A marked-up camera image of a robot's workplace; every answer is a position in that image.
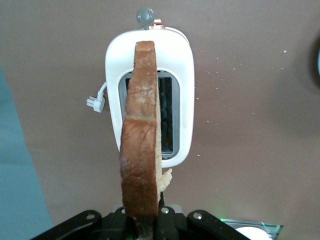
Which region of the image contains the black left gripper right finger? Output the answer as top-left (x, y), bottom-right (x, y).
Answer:
top-left (152, 206), bottom-right (187, 240)

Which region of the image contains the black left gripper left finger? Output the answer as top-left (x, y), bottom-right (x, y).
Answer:
top-left (99, 208), bottom-right (131, 240)

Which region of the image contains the brown bread slice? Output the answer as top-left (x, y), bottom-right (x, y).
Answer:
top-left (119, 40), bottom-right (174, 240)

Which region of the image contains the white toaster plug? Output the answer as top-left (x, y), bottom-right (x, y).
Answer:
top-left (86, 81), bottom-right (109, 114)

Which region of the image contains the white toaster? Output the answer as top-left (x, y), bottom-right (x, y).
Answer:
top-left (104, 6), bottom-right (196, 169)

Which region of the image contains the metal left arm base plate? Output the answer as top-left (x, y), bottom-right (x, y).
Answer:
top-left (219, 217), bottom-right (285, 240)

